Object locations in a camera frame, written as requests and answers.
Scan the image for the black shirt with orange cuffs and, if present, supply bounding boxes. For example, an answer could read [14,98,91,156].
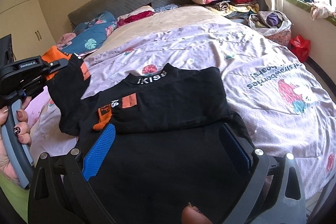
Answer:
[47,56,249,223]

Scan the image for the clothes on window sill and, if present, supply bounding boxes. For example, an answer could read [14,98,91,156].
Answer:
[286,0,335,25]

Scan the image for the left hand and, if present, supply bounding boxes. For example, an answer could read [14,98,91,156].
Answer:
[1,98,34,189]

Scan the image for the right hand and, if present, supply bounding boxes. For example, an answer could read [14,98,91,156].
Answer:
[181,202,212,224]

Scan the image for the pink blanket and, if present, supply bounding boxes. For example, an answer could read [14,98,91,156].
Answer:
[25,86,51,128]

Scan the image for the cream wardrobe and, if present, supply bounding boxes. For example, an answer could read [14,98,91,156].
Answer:
[1,0,55,60]

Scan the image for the teal leaf print pillow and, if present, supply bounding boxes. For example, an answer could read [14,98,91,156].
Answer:
[56,11,117,55]

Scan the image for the lilac strawberry print bedsheet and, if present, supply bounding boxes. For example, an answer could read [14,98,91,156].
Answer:
[24,22,336,201]

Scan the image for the red and white pillow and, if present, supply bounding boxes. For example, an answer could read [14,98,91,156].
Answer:
[117,6,155,27]

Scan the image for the red plastic bag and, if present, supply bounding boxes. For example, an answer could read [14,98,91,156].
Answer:
[290,35,311,63]

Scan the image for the beige mattress sheet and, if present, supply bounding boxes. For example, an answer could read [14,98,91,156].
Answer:
[84,5,227,62]

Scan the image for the floral laundry bag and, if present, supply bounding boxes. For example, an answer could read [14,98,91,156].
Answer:
[248,10,291,47]

